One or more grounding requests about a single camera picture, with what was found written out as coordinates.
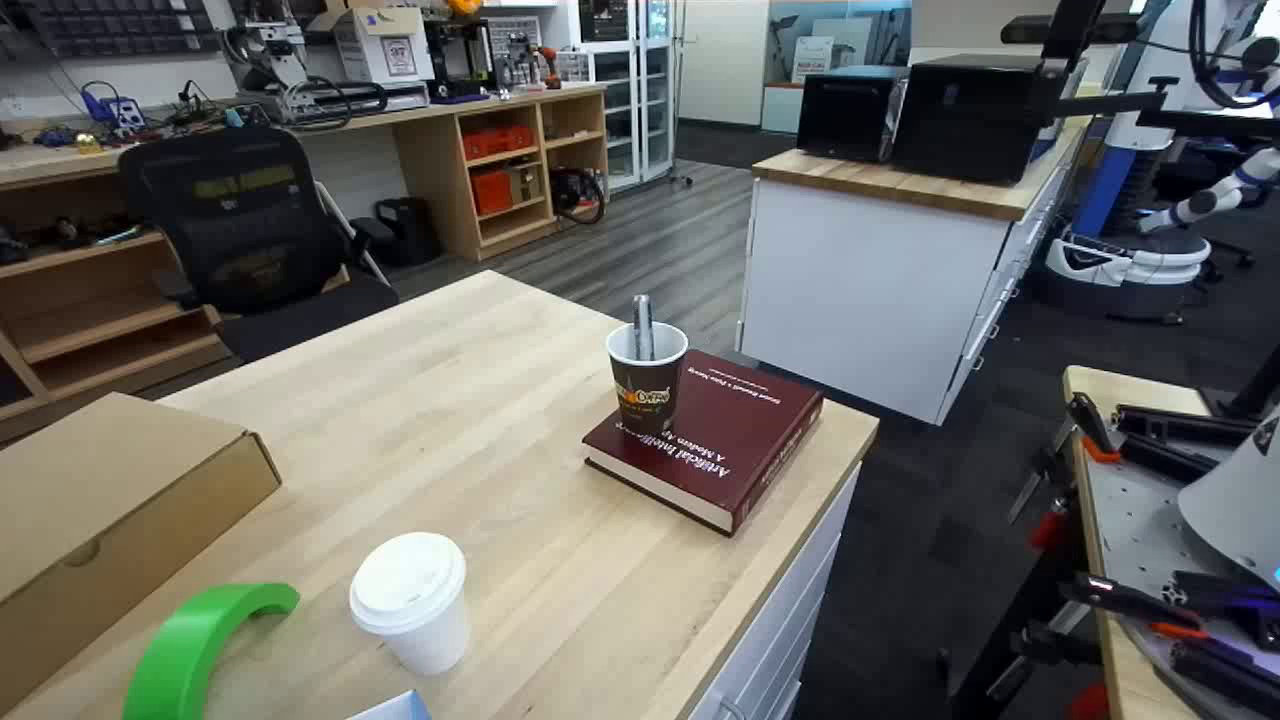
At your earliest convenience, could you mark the brown paper cup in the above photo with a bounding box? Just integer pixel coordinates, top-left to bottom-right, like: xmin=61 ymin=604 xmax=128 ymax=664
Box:
xmin=602 ymin=321 xmax=691 ymax=436

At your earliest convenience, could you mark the maroon hardcover book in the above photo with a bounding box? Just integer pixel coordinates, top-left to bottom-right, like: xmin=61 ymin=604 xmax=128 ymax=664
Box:
xmin=579 ymin=347 xmax=826 ymax=538

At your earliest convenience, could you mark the white lidded paper cup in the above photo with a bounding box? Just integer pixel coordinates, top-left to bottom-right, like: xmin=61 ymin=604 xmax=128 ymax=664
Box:
xmin=344 ymin=529 xmax=476 ymax=679

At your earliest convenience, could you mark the white cabinet with wooden top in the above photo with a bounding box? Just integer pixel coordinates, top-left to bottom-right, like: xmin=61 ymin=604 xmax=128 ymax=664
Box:
xmin=736 ymin=112 xmax=1095 ymax=433

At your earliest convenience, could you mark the white glass door cabinet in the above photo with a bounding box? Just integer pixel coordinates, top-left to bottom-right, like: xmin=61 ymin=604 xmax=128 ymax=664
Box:
xmin=572 ymin=0 xmax=680 ymax=191

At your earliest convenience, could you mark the wooden cubby shelf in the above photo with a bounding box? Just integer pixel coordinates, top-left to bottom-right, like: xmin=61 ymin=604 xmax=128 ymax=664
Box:
xmin=395 ymin=84 xmax=613 ymax=263

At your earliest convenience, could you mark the black bag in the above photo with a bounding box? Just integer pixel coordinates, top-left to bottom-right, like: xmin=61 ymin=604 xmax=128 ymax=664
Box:
xmin=369 ymin=195 xmax=444 ymax=269

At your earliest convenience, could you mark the white drawer cabinet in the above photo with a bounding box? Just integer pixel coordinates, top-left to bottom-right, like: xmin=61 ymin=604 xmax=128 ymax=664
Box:
xmin=682 ymin=457 xmax=863 ymax=720

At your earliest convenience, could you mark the small black box appliance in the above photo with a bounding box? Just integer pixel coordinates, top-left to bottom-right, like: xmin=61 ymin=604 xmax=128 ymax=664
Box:
xmin=795 ymin=64 xmax=912 ymax=166

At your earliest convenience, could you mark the large black box appliance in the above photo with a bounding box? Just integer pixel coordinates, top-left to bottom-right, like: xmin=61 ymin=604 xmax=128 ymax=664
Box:
xmin=888 ymin=53 xmax=1074 ymax=189

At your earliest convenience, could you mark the white box machine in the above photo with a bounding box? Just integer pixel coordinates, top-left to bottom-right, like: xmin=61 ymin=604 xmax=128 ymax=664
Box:
xmin=331 ymin=4 xmax=438 ymax=93

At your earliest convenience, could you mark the black office chair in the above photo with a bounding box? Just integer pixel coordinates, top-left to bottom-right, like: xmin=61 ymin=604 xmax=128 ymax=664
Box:
xmin=117 ymin=123 xmax=402 ymax=367

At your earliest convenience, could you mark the blue number cube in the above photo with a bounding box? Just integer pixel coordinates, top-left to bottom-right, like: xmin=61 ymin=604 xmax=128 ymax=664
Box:
xmin=349 ymin=687 xmax=436 ymax=720

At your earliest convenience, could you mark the white and blue mobile robot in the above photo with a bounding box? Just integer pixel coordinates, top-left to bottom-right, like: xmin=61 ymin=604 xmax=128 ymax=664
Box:
xmin=1043 ymin=112 xmax=1280 ymax=291

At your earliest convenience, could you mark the metal robot table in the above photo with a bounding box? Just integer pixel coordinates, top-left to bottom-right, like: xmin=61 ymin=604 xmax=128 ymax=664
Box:
xmin=1061 ymin=360 xmax=1280 ymax=720

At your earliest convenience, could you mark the black orange bar clamp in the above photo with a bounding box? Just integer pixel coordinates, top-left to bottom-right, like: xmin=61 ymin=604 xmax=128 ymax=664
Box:
xmin=1067 ymin=393 xmax=1256 ymax=488
xmin=1062 ymin=569 xmax=1280 ymax=647

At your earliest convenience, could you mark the green tape roll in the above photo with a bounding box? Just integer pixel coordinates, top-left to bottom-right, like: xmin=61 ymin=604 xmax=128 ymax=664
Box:
xmin=121 ymin=578 xmax=302 ymax=720

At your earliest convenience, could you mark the low wooden shelf unit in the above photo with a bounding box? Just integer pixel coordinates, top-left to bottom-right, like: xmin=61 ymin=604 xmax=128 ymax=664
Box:
xmin=0 ymin=131 xmax=233 ymax=444

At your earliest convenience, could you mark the cardboard box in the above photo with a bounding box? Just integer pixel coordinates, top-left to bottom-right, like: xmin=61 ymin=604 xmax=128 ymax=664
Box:
xmin=0 ymin=388 xmax=288 ymax=715

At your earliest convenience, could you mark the black camera stand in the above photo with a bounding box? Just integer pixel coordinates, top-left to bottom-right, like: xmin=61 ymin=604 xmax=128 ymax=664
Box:
xmin=997 ymin=0 xmax=1179 ymax=131

